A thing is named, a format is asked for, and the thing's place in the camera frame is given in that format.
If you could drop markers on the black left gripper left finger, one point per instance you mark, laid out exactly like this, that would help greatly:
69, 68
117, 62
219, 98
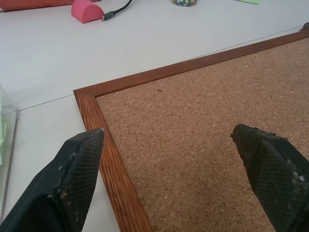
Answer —
74, 183

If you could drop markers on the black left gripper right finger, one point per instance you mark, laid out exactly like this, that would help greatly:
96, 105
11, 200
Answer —
272, 178

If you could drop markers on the wood-framed cork board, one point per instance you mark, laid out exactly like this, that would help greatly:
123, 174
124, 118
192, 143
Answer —
198, 135

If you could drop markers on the green sticky note pad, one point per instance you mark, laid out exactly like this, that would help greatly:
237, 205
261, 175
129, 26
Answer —
248, 1

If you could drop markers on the clear jar of push pins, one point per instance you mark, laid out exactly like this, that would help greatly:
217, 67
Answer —
185, 2

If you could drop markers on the clear plastic box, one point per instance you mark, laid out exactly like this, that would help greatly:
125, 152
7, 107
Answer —
7, 145

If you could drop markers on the dark grey rounded object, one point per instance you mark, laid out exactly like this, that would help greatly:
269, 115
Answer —
305, 26

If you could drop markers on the pink half-round foam block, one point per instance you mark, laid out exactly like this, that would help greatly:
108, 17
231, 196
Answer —
87, 11

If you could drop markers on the orange-red padded roll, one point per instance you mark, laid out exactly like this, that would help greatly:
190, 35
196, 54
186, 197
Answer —
36, 4

